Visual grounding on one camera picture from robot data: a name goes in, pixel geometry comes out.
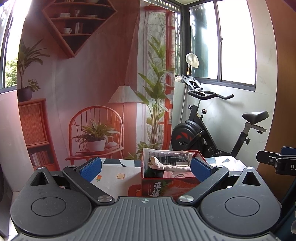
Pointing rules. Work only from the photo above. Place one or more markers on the printed room scene backdrop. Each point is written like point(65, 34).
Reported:
point(97, 69)

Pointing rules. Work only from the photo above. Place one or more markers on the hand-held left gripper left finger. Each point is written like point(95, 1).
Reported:
point(91, 168)

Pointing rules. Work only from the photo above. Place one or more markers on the black exercise bike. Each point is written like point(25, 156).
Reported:
point(185, 135)

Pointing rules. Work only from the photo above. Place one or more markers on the brown wooden panel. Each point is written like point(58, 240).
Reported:
point(286, 92)

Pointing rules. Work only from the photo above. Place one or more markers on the cream knitted cloth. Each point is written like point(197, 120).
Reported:
point(175, 168)

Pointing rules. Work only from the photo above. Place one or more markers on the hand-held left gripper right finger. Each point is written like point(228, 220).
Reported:
point(201, 169)

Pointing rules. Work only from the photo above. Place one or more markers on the red strawberry print cardboard box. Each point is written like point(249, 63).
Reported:
point(161, 187)

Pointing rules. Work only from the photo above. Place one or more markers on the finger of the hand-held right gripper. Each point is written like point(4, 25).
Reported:
point(289, 150)
point(267, 157)

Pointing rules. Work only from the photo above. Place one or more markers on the clear packet with black item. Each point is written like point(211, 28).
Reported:
point(168, 156)

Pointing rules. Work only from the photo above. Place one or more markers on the black framed window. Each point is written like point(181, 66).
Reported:
point(10, 69)
point(226, 41)
point(180, 46)

